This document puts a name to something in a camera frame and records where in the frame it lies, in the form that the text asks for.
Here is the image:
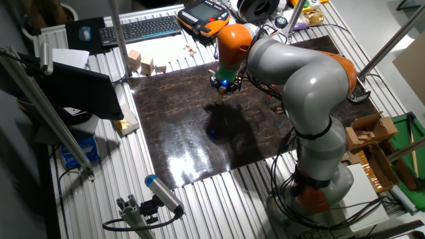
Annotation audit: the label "small wooden planks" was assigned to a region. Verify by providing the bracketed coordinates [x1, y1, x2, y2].
[354, 129, 375, 143]

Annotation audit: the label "small box gold foil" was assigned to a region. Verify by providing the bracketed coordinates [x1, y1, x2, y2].
[113, 103, 141, 137]

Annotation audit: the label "black filament spool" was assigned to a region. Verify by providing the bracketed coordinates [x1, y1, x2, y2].
[237, 0, 281, 25]

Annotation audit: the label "grey computer mouse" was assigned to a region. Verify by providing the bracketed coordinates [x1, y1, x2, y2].
[78, 25, 92, 42]

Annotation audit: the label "white paper sheet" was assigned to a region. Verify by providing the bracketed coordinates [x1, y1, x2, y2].
[52, 48, 91, 70]

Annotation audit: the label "aluminium frame post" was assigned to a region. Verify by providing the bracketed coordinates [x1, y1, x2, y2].
[0, 46, 96, 182]
[284, 0, 308, 37]
[108, 0, 132, 79]
[357, 5, 425, 80]
[386, 135, 425, 163]

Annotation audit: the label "green felt mat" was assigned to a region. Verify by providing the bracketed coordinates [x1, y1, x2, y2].
[388, 112, 425, 212]

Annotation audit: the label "round black yellow gadget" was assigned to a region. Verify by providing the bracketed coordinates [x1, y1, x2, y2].
[274, 15, 289, 29]

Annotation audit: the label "green wrist adapter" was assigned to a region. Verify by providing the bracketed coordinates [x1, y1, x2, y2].
[214, 68, 238, 82]

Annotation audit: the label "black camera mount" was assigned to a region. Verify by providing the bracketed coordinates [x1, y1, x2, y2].
[138, 195, 161, 225]

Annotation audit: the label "thin wooden stick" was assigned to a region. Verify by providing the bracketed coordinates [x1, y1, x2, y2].
[406, 114, 420, 179]

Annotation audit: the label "grey rolled tube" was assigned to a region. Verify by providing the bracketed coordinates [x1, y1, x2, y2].
[388, 184, 418, 216]

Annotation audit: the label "white flat board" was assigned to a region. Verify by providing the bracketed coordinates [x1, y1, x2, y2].
[331, 163, 390, 233]

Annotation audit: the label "white button box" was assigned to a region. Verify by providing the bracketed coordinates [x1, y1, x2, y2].
[289, 0, 322, 13]

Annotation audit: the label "orange black teach pendant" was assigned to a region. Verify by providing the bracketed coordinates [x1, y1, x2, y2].
[177, 0, 231, 38]

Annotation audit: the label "black mouse pad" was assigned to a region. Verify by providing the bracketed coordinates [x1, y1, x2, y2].
[64, 16, 112, 56]

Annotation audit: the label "tan cardboard sheet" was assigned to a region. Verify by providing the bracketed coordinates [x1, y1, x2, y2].
[392, 31, 425, 108]

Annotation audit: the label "dark marble pattern mat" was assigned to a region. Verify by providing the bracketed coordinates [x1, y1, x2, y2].
[127, 35, 380, 191]

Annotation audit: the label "blue tissue pack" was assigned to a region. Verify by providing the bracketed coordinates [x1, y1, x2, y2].
[60, 135, 100, 169]

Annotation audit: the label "gold foil bag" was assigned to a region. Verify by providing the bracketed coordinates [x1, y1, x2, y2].
[302, 9, 326, 27]

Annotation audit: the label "black computer keyboard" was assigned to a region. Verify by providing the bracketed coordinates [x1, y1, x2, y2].
[98, 15, 183, 47]

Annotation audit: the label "black camera cable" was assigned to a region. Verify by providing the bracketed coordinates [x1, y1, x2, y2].
[102, 212, 185, 232]

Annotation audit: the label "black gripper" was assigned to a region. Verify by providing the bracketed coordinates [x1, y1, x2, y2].
[209, 71, 240, 96]

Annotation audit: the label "short aluminium extrusion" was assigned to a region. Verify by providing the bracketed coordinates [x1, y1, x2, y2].
[116, 194, 157, 239]

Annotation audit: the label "black plastic frame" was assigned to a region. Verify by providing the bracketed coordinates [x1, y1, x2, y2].
[347, 84, 372, 104]

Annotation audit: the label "black flat monitor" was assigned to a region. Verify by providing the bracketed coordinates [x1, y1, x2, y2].
[16, 52, 125, 121]

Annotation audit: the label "small wooden pieces pile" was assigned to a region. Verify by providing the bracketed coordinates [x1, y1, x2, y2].
[183, 44, 198, 58]

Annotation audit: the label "silver camera blue cap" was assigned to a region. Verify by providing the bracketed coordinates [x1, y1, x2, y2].
[144, 173, 186, 216]

